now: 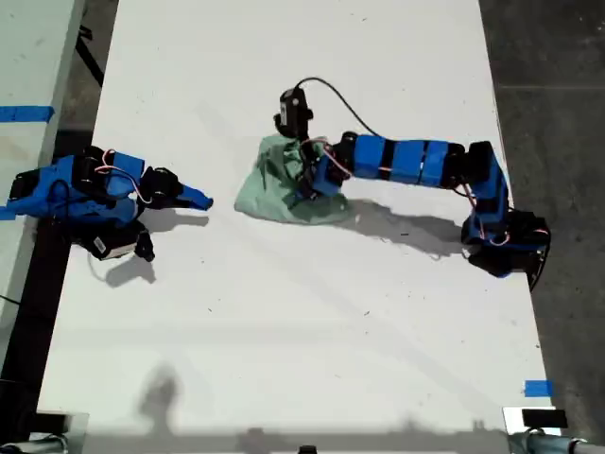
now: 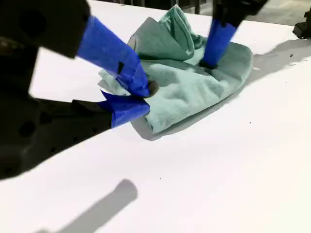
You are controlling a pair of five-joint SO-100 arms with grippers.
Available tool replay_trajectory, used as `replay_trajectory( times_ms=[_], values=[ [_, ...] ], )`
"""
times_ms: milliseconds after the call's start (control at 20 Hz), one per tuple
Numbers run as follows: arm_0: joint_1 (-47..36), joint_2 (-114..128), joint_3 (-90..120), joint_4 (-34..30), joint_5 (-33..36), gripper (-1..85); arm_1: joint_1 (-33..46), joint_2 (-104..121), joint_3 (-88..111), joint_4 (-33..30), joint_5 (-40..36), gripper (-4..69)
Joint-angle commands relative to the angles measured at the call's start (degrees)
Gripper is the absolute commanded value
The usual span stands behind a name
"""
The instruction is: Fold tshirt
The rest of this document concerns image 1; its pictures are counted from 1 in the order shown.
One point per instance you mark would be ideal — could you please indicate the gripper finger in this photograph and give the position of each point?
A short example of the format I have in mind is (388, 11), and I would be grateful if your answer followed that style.
(196, 205)
(198, 195)
(303, 194)

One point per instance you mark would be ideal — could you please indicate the pale green T-shirt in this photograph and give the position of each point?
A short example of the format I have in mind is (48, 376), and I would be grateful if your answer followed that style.
(264, 198)

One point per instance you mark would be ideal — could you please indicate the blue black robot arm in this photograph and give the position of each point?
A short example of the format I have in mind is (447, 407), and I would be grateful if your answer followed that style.
(94, 203)
(406, 161)

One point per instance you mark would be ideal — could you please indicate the black diagonal bar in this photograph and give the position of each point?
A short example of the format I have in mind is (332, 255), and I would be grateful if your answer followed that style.
(92, 61)

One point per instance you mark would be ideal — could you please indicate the long blue tape strip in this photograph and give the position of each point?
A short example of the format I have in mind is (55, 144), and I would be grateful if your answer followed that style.
(26, 114)

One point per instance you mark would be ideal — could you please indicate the short blue tape strip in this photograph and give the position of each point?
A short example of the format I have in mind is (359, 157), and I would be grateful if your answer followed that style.
(539, 389)
(7, 214)

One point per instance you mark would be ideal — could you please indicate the pale side table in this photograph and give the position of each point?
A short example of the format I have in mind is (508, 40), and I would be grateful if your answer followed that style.
(28, 57)

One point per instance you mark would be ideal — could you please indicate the shiny metal plate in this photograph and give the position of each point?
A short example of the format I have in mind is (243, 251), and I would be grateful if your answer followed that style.
(513, 421)
(78, 430)

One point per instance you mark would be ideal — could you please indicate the small black knob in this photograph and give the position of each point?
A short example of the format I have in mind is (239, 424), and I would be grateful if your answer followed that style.
(307, 449)

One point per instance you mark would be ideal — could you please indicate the small black box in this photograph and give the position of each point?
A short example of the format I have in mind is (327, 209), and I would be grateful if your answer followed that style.
(52, 422)
(543, 418)

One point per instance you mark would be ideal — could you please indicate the grey clamp pipe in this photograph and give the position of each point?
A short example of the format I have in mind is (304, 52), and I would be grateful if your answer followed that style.
(553, 444)
(33, 445)

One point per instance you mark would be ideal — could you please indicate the black camera stalk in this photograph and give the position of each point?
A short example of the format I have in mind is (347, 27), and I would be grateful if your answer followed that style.
(145, 246)

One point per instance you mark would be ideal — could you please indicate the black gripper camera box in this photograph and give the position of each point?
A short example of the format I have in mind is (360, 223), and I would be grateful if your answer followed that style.
(111, 246)
(293, 113)

